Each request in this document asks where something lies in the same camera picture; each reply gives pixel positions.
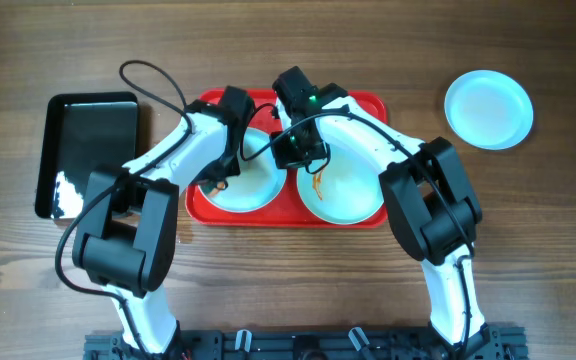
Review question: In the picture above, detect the green and orange sponge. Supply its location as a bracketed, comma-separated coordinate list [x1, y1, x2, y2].
[202, 180, 228, 197]

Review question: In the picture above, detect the light blue plate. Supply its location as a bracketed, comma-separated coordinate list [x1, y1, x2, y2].
[444, 70, 534, 151]
[296, 149, 383, 225]
[199, 128, 287, 213]

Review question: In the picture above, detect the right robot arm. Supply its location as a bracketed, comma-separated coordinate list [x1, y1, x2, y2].
[270, 66, 485, 359]

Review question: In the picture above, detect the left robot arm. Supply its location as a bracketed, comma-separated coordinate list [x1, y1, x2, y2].
[72, 86, 254, 359]

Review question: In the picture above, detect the red plastic tray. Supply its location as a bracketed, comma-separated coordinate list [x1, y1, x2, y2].
[185, 88, 388, 229]

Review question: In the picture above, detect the black rectangular tray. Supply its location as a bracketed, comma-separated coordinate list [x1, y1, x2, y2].
[34, 92, 139, 219]

